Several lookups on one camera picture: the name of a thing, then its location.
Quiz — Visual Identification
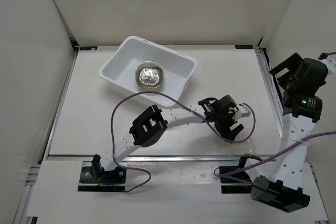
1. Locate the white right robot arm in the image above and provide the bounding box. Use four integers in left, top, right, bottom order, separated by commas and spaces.
251, 53, 328, 213

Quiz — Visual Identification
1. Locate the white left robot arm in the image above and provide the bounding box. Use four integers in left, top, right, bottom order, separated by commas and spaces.
92, 95, 250, 182

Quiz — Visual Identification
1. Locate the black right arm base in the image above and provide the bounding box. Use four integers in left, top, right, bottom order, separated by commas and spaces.
213, 154, 262, 194

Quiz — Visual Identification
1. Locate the clear frosted plate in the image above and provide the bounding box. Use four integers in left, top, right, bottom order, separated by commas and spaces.
224, 137, 257, 161

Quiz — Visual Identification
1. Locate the blue label right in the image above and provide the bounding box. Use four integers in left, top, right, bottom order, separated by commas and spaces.
235, 45, 254, 49

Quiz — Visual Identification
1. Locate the green panda plate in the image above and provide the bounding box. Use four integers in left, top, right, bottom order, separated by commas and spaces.
135, 71, 164, 91

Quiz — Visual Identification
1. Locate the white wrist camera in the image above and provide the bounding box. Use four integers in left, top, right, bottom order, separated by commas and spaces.
233, 104, 251, 121
318, 51, 336, 75

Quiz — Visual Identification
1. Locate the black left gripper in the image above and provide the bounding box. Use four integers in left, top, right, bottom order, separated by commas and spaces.
213, 110, 243, 142

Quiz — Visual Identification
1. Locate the white plastic bin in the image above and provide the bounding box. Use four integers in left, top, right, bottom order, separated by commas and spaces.
99, 36, 198, 100

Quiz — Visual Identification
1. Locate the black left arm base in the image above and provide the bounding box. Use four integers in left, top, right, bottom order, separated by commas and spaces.
78, 155, 127, 193

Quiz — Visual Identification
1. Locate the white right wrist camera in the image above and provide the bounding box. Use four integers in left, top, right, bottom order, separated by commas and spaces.
318, 51, 336, 75

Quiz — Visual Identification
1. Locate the clear textured glass plate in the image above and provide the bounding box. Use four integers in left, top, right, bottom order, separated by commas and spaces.
135, 61, 164, 89

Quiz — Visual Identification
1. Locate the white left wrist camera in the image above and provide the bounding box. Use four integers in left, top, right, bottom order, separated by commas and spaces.
233, 104, 251, 121

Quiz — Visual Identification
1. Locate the blue label left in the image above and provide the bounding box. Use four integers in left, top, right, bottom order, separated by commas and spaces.
79, 46, 98, 51

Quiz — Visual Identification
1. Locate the blue label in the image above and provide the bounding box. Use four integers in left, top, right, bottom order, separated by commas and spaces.
235, 45, 254, 49
79, 46, 98, 51

